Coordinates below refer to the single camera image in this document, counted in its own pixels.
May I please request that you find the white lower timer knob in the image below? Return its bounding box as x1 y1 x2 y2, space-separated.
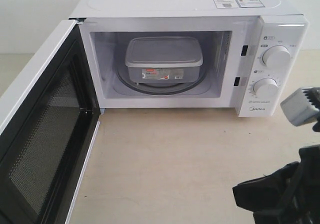
252 78 279 98

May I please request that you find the white Midea microwave oven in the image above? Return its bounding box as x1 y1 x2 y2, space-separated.
69 0 309 117

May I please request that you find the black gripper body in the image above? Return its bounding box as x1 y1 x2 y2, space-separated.
232 145 320 224

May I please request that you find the white upper control knob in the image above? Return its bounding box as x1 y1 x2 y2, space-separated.
262 45 291 68

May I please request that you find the white microwave door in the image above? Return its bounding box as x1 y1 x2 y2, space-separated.
0 19 101 224

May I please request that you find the clear plastic lidded container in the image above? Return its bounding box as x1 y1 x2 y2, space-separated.
125 36 204 84

